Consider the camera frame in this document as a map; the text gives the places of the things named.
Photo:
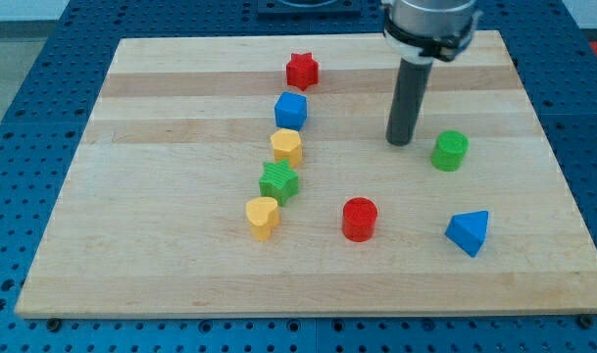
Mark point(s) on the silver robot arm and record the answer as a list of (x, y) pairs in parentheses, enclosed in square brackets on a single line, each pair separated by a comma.
[(421, 31)]

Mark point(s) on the blue triangle block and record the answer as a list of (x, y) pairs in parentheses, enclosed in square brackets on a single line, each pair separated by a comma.
[(468, 231)]

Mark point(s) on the green star block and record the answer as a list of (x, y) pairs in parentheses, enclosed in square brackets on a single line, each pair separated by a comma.
[(279, 181)]

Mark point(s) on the yellow hexagon block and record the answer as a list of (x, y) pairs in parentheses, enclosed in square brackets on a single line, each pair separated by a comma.
[(287, 145)]

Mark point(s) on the yellow heart block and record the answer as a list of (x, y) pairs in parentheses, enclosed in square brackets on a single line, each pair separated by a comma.
[(263, 216)]

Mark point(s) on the blue cube block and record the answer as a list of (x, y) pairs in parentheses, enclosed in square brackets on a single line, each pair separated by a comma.
[(290, 111)]

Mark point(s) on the red cylinder block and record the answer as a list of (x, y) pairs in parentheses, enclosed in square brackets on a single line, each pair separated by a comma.
[(359, 216)]

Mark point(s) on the wooden board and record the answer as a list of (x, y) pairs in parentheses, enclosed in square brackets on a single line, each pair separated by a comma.
[(150, 221)]

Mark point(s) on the red star block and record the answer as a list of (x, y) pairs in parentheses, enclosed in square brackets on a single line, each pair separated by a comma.
[(302, 70)]

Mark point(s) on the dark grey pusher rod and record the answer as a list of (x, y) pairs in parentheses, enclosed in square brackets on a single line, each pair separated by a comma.
[(407, 100)]

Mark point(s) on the green cylinder block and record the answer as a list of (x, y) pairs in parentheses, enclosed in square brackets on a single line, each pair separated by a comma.
[(449, 151)]

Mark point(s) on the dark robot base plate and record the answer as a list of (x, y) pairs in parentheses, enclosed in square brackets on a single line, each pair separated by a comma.
[(274, 8)]

